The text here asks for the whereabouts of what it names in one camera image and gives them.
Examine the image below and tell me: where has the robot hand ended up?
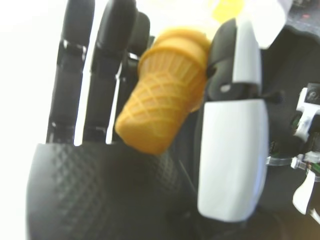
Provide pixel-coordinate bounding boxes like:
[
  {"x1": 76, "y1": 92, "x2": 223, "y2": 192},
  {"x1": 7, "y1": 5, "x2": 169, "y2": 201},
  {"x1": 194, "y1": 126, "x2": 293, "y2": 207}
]
[{"x1": 24, "y1": 0, "x2": 320, "y2": 240}]

